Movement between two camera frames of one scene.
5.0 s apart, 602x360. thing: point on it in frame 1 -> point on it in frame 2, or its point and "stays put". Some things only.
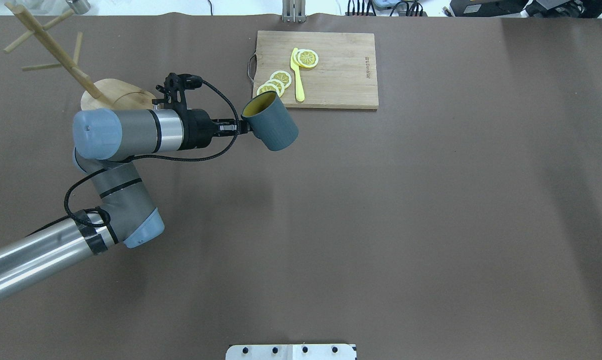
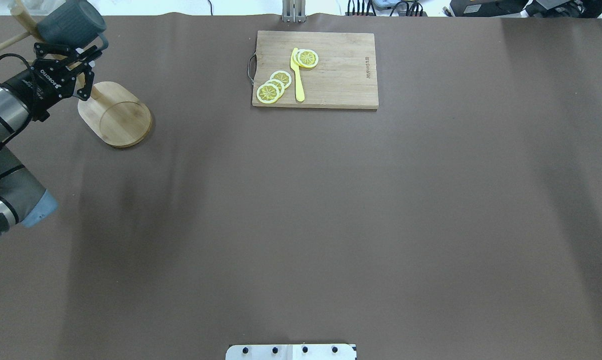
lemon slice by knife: x=305 y=58 stays put
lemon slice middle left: x=278 y=84 stays put
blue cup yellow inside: x=270 y=121 -> x=74 y=24
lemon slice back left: x=283 y=76 stays put
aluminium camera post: x=293 y=11 stays put
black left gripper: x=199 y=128 -> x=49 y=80
